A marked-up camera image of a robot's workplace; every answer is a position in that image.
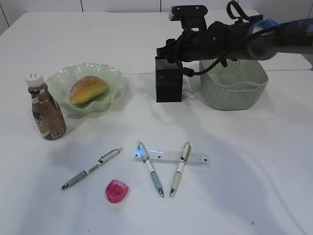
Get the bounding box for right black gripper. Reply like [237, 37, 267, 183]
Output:
[156, 32, 213, 63]

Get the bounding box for sugared bread roll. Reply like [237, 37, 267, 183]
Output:
[70, 75, 108, 106]

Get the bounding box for transparent plastic ruler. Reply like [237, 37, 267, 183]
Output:
[134, 149, 211, 166]

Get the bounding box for brown coffee drink bottle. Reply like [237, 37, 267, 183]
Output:
[25, 72, 67, 141]

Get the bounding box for pink pencil sharpener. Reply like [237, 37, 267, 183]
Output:
[105, 179, 129, 203]

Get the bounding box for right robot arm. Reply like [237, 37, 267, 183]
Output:
[156, 19, 313, 63]

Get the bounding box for black mesh pen holder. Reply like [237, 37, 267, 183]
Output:
[155, 56, 183, 103]

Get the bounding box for green plastic basket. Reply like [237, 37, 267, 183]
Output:
[200, 59, 268, 111]

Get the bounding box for cream grip pen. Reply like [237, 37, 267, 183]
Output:
[170, 141, 191, 198]

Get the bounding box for blue grip pen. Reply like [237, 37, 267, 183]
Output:
[137, 141, 164, 197]

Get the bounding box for grey grip pen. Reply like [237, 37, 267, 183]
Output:
[60, 147, 124, 191]

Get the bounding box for green wavy glass plate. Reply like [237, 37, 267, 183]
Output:
[46, 63, 126, 117]

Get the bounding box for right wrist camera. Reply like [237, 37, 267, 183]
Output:
[168, 5, 208, 31]

